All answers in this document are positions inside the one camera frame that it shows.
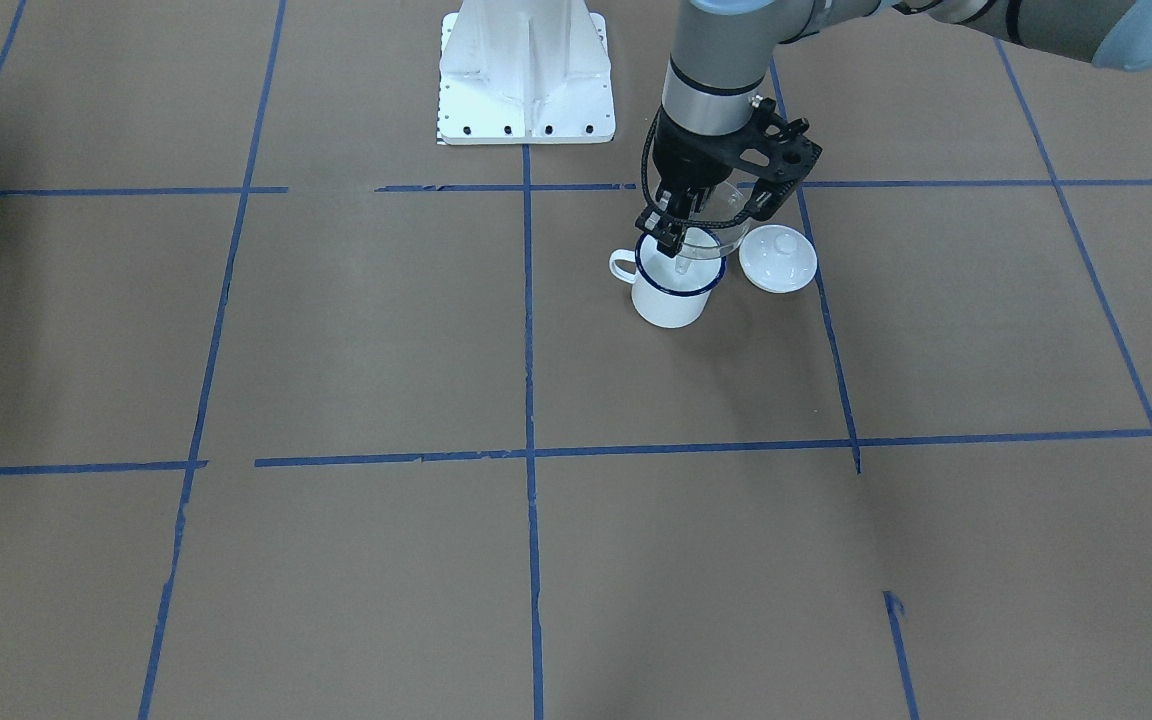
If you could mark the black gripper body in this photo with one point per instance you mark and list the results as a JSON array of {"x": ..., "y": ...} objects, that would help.
[{"x": 688, "y": 158}]

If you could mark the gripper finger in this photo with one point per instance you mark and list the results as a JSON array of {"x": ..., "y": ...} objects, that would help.
[
  {"x": 658, "y": 217},
  {"x": 686, "y": 209}
]

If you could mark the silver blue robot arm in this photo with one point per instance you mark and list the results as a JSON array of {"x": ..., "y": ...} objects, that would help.
[{"x": 723, "y": 49}]

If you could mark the white enamel cup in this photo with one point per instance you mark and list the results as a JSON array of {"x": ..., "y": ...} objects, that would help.
[{"x": 669, "y": 292}]

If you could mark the white round lid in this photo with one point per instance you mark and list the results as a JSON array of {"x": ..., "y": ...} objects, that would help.
[{"x": 778, "y": 259}]

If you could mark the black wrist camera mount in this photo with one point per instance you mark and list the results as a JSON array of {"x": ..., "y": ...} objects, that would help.
[{"x": 774, "y": 151}]

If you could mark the white pedestal column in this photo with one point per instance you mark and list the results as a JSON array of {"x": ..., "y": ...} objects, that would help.
[{"x": 513, "y": 72}]

